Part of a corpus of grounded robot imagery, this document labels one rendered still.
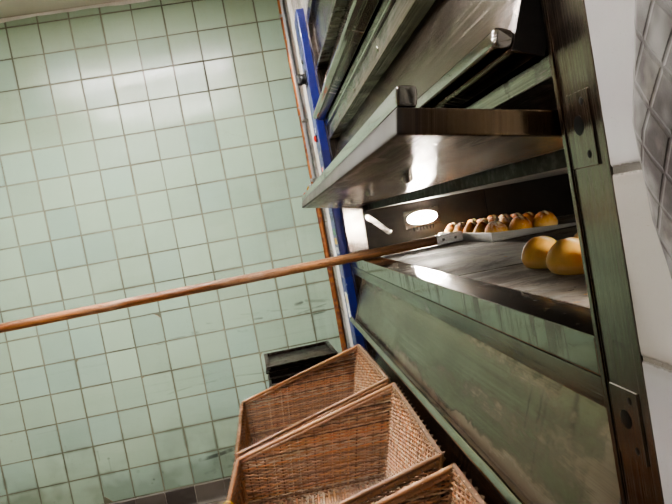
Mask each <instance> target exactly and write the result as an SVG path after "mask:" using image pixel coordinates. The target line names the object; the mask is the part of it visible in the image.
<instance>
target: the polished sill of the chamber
mask: <svg viewBox="0 0 672 504"><path fill-rule="evenodd" d="M352 266H354V267H356V268H358V269H360V270H363V271H365V272H367V273H369V274H372V275H374V276H376V277H378V278H381V279H383V280H385V281H387V282H390V283H392V284H394V285H396V286H399V287H401V288H403V289H405V290H408V291H410V292H412V293H414V294H417V295H419V296H421V297H423V298H426V299H428V300H430V301H433V302H435V303H437V304H439V305H442V306H444V307H446V308H448V309H451V310H453V311H455V312H457V313H460V314H462V315H464V316H466V317H469V318H471V319H473V320H475V321H478V322H480V323H482V324H484V325H487V326H489V327H491V328H493V329H496V330H498V331H500V332H502V333H505V334H507V335H509V336H511V337H514V338H516V339H518V340H520V341H523V342H525V343H527V344H529V345H532V346H534V347H536V348H539V349H541V350H543V351H545V352H548V353H550V354H552V355H554V356H557V357H559V358H561V359H563V360H566V361H568V362H570V363H572V364H575V365H577V366H579V367H581V368H584V369H586V370H588V371H590V372H593V373H595V374H597V375H599V376H601V373H600V367H599V361H598V354H597V348H596V342H595V336H594V330H593V324H592V318H591V311H590V308H586V307H582V306H578V305H574V304H570V303H566V302H562V301H558V300H554V299H550V298H546V297H542V296H537V295H533V294H529V293H525V292H521V291H517V290H513V289H509V288H505V287H501V286H497V285H493V284H488V283H484V282H480V281H476V280H472V279H468V278H464V277H460V276H456V275H452V274H448V273H444V272H439V271H435V270H431V269H427V268H423V267H419V266H415V265H411V264H407V263H403V262H399V261H395V260H390V259H386V258H382V257H376V258H371V259H366V260H361V261H356V262H352Z"/></svg>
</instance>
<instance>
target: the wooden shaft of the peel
mask: <svg viewBox="0 0 672 504"><path fill-rule="evenodd" d="M435 245H437V239H436V237H435V236H434V237H429V238H424V239H419V240H414V241H409V242H404V243H399V244H394V245H389V246H384V247H379V248H375V249H370V250H365V251H360V252H355V253H350V254H345V255H340V256H335V257H330V258H325V259H320V260H315V261H310V262H305V263H300V264H295V265H290V266H285V267H280V268H275V269H270V270H265V271H260V272H255V273H250V274H245V275H240V276H235V277H230V278H225V279H220V280H215V281H210V282H205V283H200V284H195V285H190V286H185V287H180V288H175V289H170V290H165V291H160V292H155V293H150V294H145V295H140V296H135V297H130V298H125V299H120V300H115V301H110V302H105V303H100V304H95V305H90V306H85V307H80V308H75V309H70V310H65V311H60V312H55V313H50V314H45V315H40V316H35V317H30V318H25V319H20V320H15V321H10V322H5V323H0V333H4V332H9V331H14V330H19V329H24V328H29V327H34V326H39V325H44V324H49V323H54V322H59V321H64V320H69V319H73V318H78V317H83V316H88V315H93V314H98V313H103V312H108V311H113V310H118V309H123V308H128V307H133V306H138V305H143V304H148V303H153V302H158V301H163V300H168V299H173V298H178V297H182V296H187V295H192V294H197V293H202V292H207V291H212V290H217V289H222V288H227V287H232V286H237V285H242V284H247V283H252V282H257V281H262V280H267V279H272V278H277V277H282V276H287V275H291V274H296V273H301V272H306V271H311V270H316V269H321V268H326V267H331V266H336V265H341V264H346V263H351V262H356V261H361V260H366V259H371V258H376V257H381V256H386V255H391V254H396V253H400V252H405V251H410V250H415V249H420V248H425V247H430V246H435Z"/></svg>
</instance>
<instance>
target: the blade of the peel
mask: <svg viewBox="0 0 672 504"><path fill-rule="evenodd" d="M574 225H576V219H571V220H558V225H550V226H542V227H534V228H526V229H518V230H510V231H501V232H493V233H462V234H463V241H478V242H496V241H501V240H506V239H511V238H515V237H520V236H525V235H530V234H535V233H540V232H545V231H550V230H555V229H560V228H565V227H570V226H574Z"/></svg>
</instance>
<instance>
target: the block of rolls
mask: <svg viewBox="0 0 672 504"><path fill-rule="evenodd" d="M521 258H522V262H523V264H524V265H525V266H526V267H527V268H530V269H549V270H550V271H551V272H552V273H554V274H557V275H581V274H584V269H583V262H582V256H581V250H580V244H579V238H578V232H577V233H576V234H575V235H574V237H568V238H565V239H560V240H558V241H557V240H555V239H553V238H551V237H549V236H545V235H542V236H538V237H533V238H531V239H530V240H529V241H528V242H527V243H526V245H525V246H524V248H523V251H522V257H521Z"/></svg>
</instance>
